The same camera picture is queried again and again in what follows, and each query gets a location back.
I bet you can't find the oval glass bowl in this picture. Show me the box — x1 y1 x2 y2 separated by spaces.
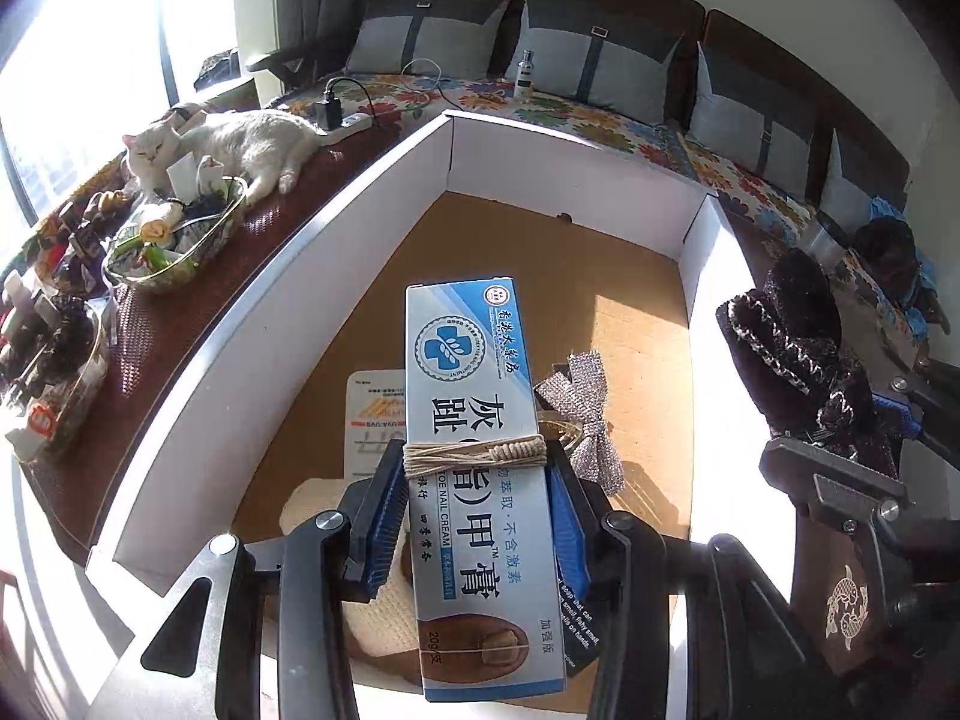
101 176 248 293

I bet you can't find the black rectangular carton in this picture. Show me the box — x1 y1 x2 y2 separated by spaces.
555 574 605 680

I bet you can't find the rhinestone bow hair clip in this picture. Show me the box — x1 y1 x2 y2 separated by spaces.
534 350 625 497

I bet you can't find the white cat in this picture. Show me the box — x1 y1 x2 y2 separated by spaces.
124 109 322 203

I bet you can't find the brown glossy wooden desktop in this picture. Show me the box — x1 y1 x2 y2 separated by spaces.
716 191 960 720

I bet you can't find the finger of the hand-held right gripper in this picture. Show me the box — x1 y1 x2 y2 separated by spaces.
870 360 960 440
760 435 960 720

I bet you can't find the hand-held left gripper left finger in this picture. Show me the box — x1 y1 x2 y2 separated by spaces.
90 439 412 720

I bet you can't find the white red label bottle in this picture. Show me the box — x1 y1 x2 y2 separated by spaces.
6 401 57 462

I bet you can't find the beige knitted glove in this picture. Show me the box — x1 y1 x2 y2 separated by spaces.
280 480 425 695

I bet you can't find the floral sofa cover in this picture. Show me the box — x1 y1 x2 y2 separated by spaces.
277 71 931 338

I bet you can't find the beige twine band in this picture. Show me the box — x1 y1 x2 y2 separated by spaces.
403 433 550 478

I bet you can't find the window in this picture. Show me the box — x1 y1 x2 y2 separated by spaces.
0 0 256 226

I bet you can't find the round glass bowl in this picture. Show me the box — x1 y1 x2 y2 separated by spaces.
0 300 113 458

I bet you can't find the black cable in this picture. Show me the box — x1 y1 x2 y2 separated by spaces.
326 75 376 117

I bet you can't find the blue white cream carton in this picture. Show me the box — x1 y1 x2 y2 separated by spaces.
405 277 567 702

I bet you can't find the dark patterned cushion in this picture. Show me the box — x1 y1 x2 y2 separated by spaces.
195 49 241 91

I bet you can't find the black fuzzy glove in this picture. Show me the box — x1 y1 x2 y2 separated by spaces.
716 247 897 477

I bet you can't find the white cable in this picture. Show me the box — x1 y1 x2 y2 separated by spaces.
401 60 458 110

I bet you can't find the white cardboard box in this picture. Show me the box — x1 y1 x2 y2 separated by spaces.
84 109 762 720

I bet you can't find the grey sofa pillow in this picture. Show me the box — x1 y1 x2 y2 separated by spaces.
345 0 515 80
521 0 683 125
817 127 912 233
688 41 833 181

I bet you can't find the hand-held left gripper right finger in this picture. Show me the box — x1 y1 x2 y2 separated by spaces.
547 450 852 720

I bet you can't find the white power strip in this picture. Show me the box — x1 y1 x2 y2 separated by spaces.
315 114 376 142

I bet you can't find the white sunscreen bottle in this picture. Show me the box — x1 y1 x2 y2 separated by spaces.
345 369 407 477

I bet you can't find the blue cloth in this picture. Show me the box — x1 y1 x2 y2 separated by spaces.
870 195 938 338

